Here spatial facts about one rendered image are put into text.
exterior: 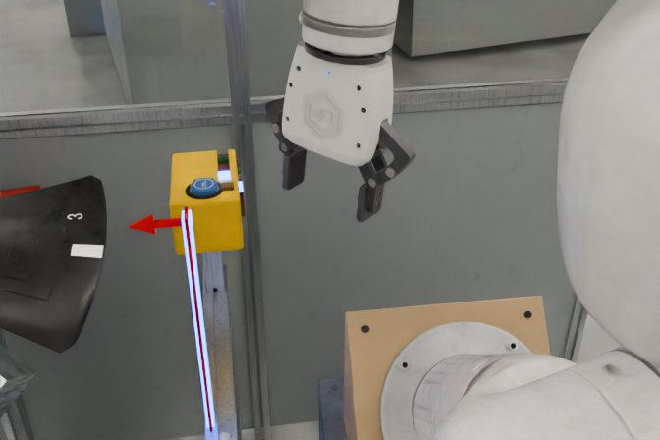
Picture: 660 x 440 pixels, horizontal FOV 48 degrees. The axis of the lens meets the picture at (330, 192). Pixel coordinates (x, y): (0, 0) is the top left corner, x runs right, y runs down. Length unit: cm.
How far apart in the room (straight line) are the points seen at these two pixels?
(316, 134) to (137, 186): 96
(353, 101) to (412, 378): 31
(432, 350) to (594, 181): 54
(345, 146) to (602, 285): 40
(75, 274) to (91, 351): 109
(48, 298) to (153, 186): 84
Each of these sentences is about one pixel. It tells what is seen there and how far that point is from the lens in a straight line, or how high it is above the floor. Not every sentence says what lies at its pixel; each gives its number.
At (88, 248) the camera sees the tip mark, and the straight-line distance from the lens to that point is 84.
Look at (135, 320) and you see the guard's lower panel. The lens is 184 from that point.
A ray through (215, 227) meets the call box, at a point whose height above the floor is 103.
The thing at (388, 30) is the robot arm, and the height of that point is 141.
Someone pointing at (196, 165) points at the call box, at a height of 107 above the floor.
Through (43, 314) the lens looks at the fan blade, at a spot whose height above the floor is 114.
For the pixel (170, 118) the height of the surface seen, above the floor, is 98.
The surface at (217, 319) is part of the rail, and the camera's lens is 120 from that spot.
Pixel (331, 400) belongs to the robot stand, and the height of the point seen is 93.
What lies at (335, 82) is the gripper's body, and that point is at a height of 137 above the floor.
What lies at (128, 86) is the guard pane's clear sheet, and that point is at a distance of 154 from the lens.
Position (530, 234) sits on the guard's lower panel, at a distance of 187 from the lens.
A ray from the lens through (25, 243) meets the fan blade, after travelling 85.
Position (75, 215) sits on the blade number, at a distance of 87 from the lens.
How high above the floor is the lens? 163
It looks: 31 degrees down
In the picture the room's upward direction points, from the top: straight up
